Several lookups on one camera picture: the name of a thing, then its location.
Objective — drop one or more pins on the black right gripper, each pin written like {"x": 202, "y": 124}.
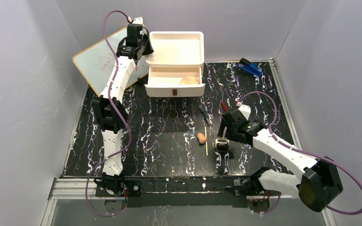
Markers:
{"x": 228, "y": 125}

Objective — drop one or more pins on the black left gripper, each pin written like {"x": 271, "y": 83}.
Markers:
{"x": 144, "y": 47}

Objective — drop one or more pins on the black gold compact case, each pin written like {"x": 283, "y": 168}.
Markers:
{"x": 222, "y": 145}

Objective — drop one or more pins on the white plastic drawer organizer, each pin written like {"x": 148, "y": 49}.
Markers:
{"x": 176, "y": 49}

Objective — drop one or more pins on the white organizer drawer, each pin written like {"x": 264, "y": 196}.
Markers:
{"x": 165, "y": 82}

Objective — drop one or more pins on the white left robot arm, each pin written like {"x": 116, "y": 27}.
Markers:
{"x": 108, "y": 106}

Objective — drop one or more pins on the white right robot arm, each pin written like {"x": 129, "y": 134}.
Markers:
{"x": 314, "y": 181}

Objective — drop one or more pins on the dark double-ended makeup stick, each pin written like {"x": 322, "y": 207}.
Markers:
{"x": 205, "y": 115}

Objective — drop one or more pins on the beige makeup sponge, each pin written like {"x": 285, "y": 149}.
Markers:
{"x": 201, "y": 138}

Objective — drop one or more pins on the thin wooden stick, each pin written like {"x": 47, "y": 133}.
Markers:
{"x": 206, "y": 147}

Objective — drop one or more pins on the yellow framed whiteboard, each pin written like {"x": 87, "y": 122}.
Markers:
{"x": 96, "y": 63}

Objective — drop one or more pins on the blue black stapler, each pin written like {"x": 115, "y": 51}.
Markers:
{"x": 248, "y": 67}

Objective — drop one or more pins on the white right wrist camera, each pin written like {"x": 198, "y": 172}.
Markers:
{"x": 245, "y": 110}

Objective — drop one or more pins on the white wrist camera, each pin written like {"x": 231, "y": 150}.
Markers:
{"x": 137, "y": 23}
{"x": 245, "y": 110}

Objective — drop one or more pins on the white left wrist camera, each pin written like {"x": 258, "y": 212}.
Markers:
{"x": 137, "y": 23}

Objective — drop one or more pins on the aluminium frame rail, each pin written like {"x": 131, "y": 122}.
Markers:
{"x": 136, "y": 186}

